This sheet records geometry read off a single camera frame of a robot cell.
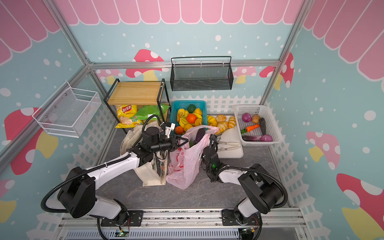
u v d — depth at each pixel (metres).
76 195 0.43
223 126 1.08
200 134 0.86
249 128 1.08
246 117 1.12
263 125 1.07
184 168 0.70
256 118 1.12
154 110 0.87
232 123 1.11
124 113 0.92
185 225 0.74
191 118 1.09
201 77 0.92
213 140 0.76
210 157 0.65
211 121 1.12
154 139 0.64
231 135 1.08
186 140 0.77
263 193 0.44
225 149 0.97
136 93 0.83
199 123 1.00
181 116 1.08
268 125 1.06
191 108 1.14
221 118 1.12
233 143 0.99
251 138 1.02
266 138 0.98
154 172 0.72
